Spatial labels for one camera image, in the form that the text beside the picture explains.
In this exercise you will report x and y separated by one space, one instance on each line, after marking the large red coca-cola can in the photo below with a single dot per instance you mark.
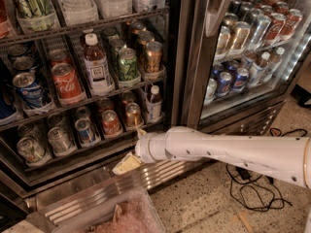
67 84

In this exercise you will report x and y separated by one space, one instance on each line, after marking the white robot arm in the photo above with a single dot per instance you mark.
286 159

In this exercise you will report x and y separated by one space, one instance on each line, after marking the blue pepsi can shelf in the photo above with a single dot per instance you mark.
35 98
86 132

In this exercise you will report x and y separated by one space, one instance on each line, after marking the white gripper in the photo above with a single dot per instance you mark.
144 149

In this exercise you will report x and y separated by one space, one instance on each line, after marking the green striped cans tray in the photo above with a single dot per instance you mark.
36 15

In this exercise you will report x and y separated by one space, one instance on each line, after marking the pink bubble wrap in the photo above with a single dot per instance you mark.
131 216

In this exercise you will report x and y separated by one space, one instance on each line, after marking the clear plastic bin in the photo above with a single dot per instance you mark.
78 216

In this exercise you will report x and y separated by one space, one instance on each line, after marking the silver can bottom shelf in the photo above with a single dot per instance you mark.
61 141

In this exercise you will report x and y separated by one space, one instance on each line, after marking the iced tea bottle white cap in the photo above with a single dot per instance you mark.
97 69

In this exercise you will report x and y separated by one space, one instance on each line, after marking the blue pepsi can middle shelf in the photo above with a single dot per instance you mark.
35 98

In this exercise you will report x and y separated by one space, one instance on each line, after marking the silver green can bottom left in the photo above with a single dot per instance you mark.
32 151

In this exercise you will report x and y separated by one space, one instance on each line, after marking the red coke can behind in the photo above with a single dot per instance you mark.
104 105

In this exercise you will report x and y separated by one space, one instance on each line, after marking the gold can front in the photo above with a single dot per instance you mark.
153 57

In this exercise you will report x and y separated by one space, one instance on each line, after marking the green can front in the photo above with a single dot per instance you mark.
127 67

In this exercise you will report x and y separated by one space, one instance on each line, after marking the small bottle bottom shelf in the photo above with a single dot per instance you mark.
153 104

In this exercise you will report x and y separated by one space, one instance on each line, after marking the blue pepsi can bottom shelf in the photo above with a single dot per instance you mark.
86 132

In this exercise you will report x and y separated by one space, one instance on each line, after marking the gold can bottom shelf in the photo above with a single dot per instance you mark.
133 116

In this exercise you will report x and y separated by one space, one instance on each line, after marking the red coke can bottom shelf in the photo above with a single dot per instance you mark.
110 123

